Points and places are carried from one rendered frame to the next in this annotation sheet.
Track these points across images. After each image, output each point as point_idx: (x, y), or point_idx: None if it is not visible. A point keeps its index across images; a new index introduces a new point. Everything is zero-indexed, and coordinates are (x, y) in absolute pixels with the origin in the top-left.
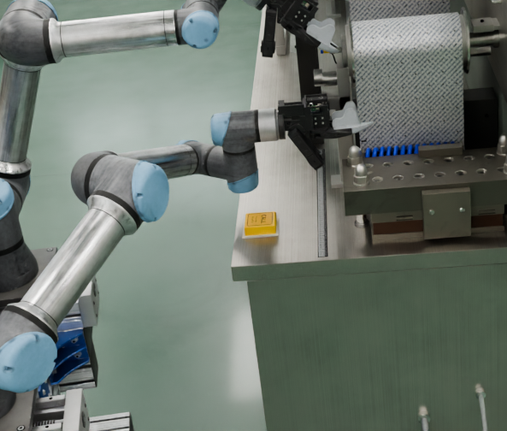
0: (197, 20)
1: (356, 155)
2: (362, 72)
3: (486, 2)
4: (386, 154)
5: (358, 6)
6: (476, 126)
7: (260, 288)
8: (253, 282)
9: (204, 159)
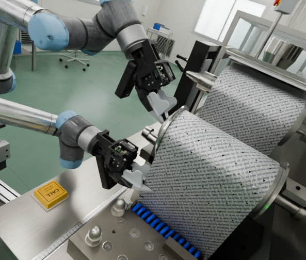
0: (37, 17)
1: (117, 208)
2: (162, 152)
3: None
4: (146, 220)
5: (210, 106)
6: (230, 245)
7: None
8: None
9: (60, 132)
